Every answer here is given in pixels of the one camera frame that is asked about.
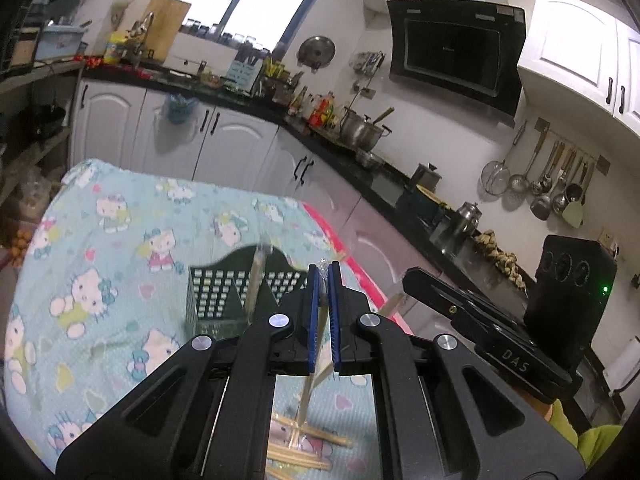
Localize ginger roots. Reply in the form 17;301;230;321
474;230;530;287

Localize steel kettle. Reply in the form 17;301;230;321
451;201;482;235

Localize pile of oranges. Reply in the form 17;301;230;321
9;229;40;267

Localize small wall utensil rack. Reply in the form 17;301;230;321
350;50;387;77

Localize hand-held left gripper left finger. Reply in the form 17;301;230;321
55;265;319;480

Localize row of hanging kitchen utensils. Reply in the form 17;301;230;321
509;117;612;229

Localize black range hood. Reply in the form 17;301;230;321
386;0;527;128

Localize white wall cabinet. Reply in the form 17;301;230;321
517;0;640;137

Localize blue plastic basin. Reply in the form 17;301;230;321
39;24;87;62

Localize wooden cutting board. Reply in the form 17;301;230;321
144;0;192;59

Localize person's right forearm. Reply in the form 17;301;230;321
547;400;627;468

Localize yellow container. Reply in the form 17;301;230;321
103;31;129;64

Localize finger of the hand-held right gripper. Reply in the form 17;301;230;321
402;267;573;405

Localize steel cooking pot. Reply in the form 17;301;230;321
340;110;392;152

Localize group of condiment bottles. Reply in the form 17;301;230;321
286;85;347;132

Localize blue knife block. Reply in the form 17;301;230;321
227;54;264;92

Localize blue plastic bag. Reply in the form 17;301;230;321
165;92;199;126

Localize wire mesh strainer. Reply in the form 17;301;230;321
481;160;512;197

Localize metal storage shelf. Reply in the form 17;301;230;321
0;0;87;241

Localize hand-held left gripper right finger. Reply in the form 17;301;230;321
330;261;586;480

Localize round steel pot lid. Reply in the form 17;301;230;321
299;35;336;69

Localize green plastic utensil holder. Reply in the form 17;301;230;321
184;244;311;342

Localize cartoon cat printed tablecloth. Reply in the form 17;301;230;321
5;159;416;480

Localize steel faucet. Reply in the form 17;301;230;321
126;11;157;62

